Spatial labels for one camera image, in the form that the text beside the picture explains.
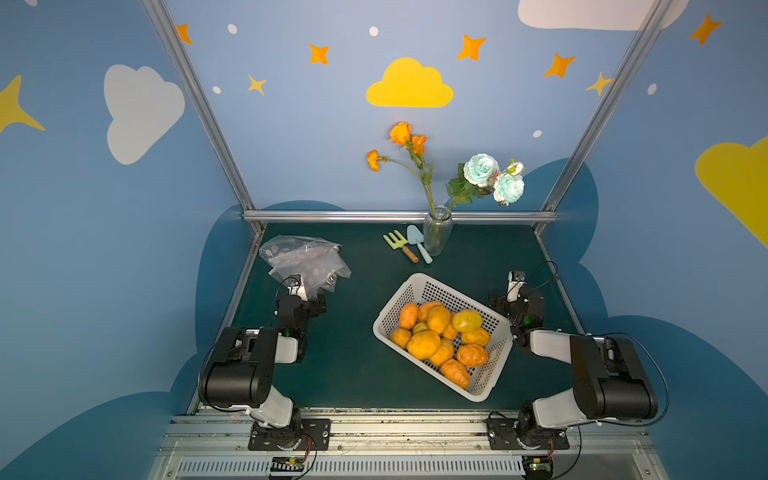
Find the clear zipper bag pink zipper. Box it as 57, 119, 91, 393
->
265, 250, 351, 300

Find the yellow green potato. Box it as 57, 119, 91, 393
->
451, 310, 483, 333

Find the large orange potato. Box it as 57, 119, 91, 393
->
406, 330, 442, 360

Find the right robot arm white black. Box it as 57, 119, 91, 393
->
489, 287, 659, 449

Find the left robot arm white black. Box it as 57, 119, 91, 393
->
198, 294, 331, 451

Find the spare clear zipper bag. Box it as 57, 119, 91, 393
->
259, 235, 340, 268

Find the wrinkled orange potato right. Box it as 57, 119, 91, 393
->
456, 344, 489, 369

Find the wrinkled orange potato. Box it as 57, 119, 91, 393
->
440, 359, 471, 389
456, 344, 489, 369

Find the wrinkled orange potato bottom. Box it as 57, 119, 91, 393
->
440, 359, 471, 389

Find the white perforated plastic basket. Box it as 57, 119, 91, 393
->
373, 273, 513, 403

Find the orange potato left edge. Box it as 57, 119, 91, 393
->
390, 328, 412, 349

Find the orange potato basket top left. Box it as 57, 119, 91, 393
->
399, 303, 419, 330

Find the ribbed glass vase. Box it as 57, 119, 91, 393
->
423, 205, 454, 256

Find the green toy garden fork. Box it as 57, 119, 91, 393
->
383, 230, 419, 263

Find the light blue toy trowel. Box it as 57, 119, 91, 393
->
406, 224, 433, 264

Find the mint artificial rose stem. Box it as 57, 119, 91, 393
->
446, 153, 525, 210

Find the left controller board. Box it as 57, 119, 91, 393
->
269, 457, 305, 476

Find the controller board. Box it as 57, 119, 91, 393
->
269, 457, 305, 476
522, 456, 553, 480

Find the right controller board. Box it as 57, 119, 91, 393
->
522, 456, 553, 480

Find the orange artificial flower stem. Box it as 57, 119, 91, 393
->
366, 122, 436, 214

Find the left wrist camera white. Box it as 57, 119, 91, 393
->
282, 274, 308, 301

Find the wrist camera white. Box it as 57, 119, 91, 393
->
282, 274, 308, 301
506, 270, 526, 303

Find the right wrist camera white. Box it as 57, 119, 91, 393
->
506, 270, 526, 303

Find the aluminium back frame rail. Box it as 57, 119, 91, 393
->
242, 210, 557, 224

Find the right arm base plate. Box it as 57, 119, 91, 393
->
485, 415, 570, 451

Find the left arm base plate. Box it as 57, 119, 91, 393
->
247, 418, 332, 452

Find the front aluminium rail bed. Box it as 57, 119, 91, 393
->
149, 407, 668, 479

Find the left aluminium frame post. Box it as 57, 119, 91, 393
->
143, 0, 255, 214

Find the aluminium frame post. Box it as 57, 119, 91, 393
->
143, 0, 255, 214
533, 0, 674, 237

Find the right aluminium frame post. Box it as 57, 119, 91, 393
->
533, 0, 674, 237

